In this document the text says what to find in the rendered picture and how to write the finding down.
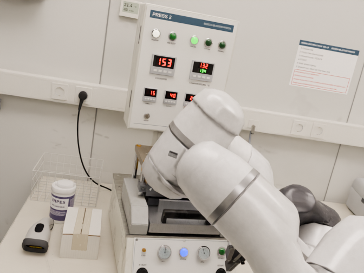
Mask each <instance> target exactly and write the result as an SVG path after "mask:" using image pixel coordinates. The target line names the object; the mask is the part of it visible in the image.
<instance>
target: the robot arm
mask: <svg viewBox="0 0 364 273"><path fill-rule="evenodd" d="M243 126H244V114H243V112H242V109H241V107H240V105H239V103H238V102H237V101H236V100H235V99H234V98H233V97H231V96H230V95H229V94H227V93H226V92H224V91H221V90H218V89H215V88H204V89H203V90H202V91H201V92H199V93H198V94H197V95H196V96H194V97H193V100H192V101H191V102H190V103H189V104H188V105H187V106H186V107H185V108H184V109H183V110H182V111H181V112H180V113H179V114H178V115H177V116H176V117H175V118H174V119H173V120H172V122H171V123H170V124H169V126H168V127H167V128H166V130H165V131H164V132H163V134H162V135H161V136H160V138H159V139H158V140H157V141H156V143H155V144H154V146H153V147H152V148H151V150H150V151H149V153H148V155H147V156H146V158H145V160H144V162H143V164H142V173H143V175H144V177H145V179H146V181H147V183H148V184H149V186H151V187H152V188H153V189H154V190H155V191H156V192H158V193H160V194H162V195H163V196H165V197H167V198H169V199H181V198H188V199H189V200H190V202H191V203H192V204H193V206H194V207H195V208H196V209H197V210H198V211H199V212H200V213H201V214H202V215H203V216H204V217H205V218H206V219H207V221H208V222H209V223H210V224H211V225H213V226H214V227H215V228H216V229H217V230H218V231H219V232H220V233H221V234H222V235H223V236H224V237H225V238H226V239H227V242H228V245H227V248H226V251H225V255H226V261H225V268H226V271H232V270H233V269H234V268H235V267H236V266H237V265H238V264H240V263H241V265H244V264H245V261H247V262H248V264H249V266H250V268H251V270H252V271H253V273H364V216H352V215H350V216H348V217H346V218H344V219H343V220H341V218H340V216H339V214H338V213H337V212H336V211H335V210H334V209H332V208H331V207H329V206H327V205H326V204H324V203H322V202H321V201H319V200H316V198H315V196H314V195H313V193H312V192H311V190H309V189H308V188H306V187H304V186H302V185H298V184H291V185H288V186H286V187H284V188H282V189H280V190H278V189H277V188H275V187H274V179H273V172H272V169H271V166H270V164H269V162H268V161H267V159H266V158H265V157H264V156H263V155H262V154H261V153H260V152H259V151H258V150H256V149H255V148H253V147H252V145H251V144H249V143H248V142H247V141H245V140H244V139H243V138H241V137H240V136H239V134H240V132H241V130H242V128H243Z"/></svg>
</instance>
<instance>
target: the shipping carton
mask: <svg viewBox="0 0 364 273"><path fill-rule="evenodd" d="M101 222H102V210H99V209H89V208H82V207H68V210H67V214H66V218H65V221H64V225H63V230H62V237H61V245H60V255H59V257H60V258H77V259H95V260H97V259H98V252H99V245H100V236H101Z"/></svg>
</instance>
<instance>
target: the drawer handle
mask: <svg viewBox="0 0 364 273"><path fill-rule="evenodd" d="M167 218H169V219H194V220H206V221H205V223H206V224H207V225H211V224H210V223H209V222H208V221H207V219H206V218H205V217H204V216H203V215H202V214H201V213H200V212H199V211H198V210H177V209H163V212H162V216H161V222H162V223H163V224H166V220H167Z"/></svg>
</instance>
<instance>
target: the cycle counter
mask: <svg viewBox="0 0 364 273"><path fill-rule="evenodd" d="M172 61H173V59H171V58H165V57H158V56H157V58H156V62H155V65H156V66H162V67H169V68H171V67H172Z"/></svg>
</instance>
